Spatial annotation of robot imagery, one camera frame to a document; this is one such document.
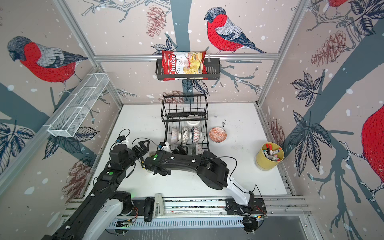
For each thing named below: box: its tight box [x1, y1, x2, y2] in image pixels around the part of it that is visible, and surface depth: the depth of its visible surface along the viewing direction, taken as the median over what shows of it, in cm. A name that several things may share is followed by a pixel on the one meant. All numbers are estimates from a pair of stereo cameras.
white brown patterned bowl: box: [182, 126, 190, 144], surface depth 92 cm
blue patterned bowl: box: [191, 126, 201, 143], surface depth 92 cm
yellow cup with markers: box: [256, 142, 285, 170], surface depth 83 cm
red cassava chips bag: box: [162, 50, 208, 81], surface depth 90 cm
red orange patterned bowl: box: [209, 127, 227, 143], surface depth 102 cm
